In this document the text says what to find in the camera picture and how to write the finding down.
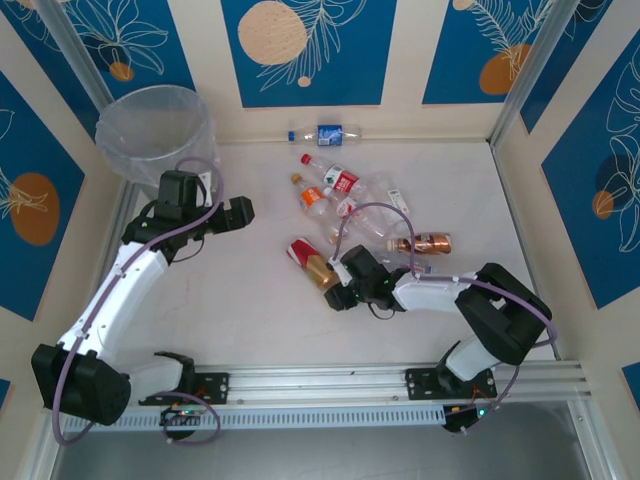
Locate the red and gold bottle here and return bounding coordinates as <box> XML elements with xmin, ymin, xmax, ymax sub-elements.
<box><xmin>285</xmin><ymin>238</ymin><xmax>344</xmax><ymax>292</ymax></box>

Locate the small clear red label bottle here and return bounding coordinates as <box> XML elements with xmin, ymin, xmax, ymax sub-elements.
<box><xmin>322</xmin><ymin>186</ymin><xmax>389</xmax><ymax>239</ymax></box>

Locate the copper coloured bottle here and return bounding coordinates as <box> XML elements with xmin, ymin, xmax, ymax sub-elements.
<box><xmin>385</xmin><ymin>232</ymin><xmax>453</xmax><ymax>257</ymax></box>

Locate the orange label gold cap bottle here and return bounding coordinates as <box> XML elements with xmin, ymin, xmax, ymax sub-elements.
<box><xmin>291</xmin><ymin>172</ymin><xmax>346</xmax><ymax>246</ymax></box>

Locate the red cap plastic bottle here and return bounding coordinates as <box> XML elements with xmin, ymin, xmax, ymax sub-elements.
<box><xmin>300</xmin><ymin>153</ymin><xmax>371</xmax><ymax>197</ymax></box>

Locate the blue label plastic bottle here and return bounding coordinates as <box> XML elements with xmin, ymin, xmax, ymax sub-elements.
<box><xmin>287</xmin><ymin>123</ymin><xmax>362</xmax><ymax>147</ymax></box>

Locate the clear plastic waste bin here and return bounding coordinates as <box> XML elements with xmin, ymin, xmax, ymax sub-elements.
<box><xmin>94</xmin><ymin>84</ymin><xmax>221</xmax><ymax>201</ymax></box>

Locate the crushed clear white label bottle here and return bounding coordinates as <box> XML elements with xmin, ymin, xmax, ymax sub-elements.
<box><xmin>367</xmin><ymin>171</ymin><xmax>416</xmax><ymax>239</ymax></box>

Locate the small circuit board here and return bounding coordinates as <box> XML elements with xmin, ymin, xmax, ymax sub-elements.
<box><xmin>159</xmin><ymin>405</ymin><xmax>204</xmax><ymax>427</ymax></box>
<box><xmin>442</xmin><ymin>405</ymin><xmax>489</xmax><ymax>435</ymax></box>

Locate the purple cable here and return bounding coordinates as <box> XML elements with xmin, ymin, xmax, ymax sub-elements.
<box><xmin>332</xmin><ymin>201</ymin><xmax>560</xmax><ymax>436</ymax></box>
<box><xmin>52</xmin><ymin>156</ymin><xmax>225</xmax><ymax>446</ymax></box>

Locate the aluminium table edge rail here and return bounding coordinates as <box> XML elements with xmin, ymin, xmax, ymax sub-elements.
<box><xmin>105</xmin><ymin>180</ymin><xmax>140</xmax><ymax>264</ymax></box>

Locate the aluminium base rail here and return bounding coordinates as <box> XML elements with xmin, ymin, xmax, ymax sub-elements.
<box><xmin>43</xmin><ymin>360</ymin><xmax>594</xmax><ymax>416</ymax></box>

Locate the white slotted cable duct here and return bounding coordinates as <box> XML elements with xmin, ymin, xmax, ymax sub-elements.
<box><xmin>62</xmin><ymin>404</ymin><xmax>447</xmax><ymax>432</ymax></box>

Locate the aluminium frame post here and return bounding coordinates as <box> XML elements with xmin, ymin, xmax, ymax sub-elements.
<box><xmin>34</xmin><ymin>0</ymin><xmax>115</xmax><ymax>109</ymax></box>
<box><xmin>488</xmin><ymin>0</ymin><xmax>586</xmax><ymax>149</ymax></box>

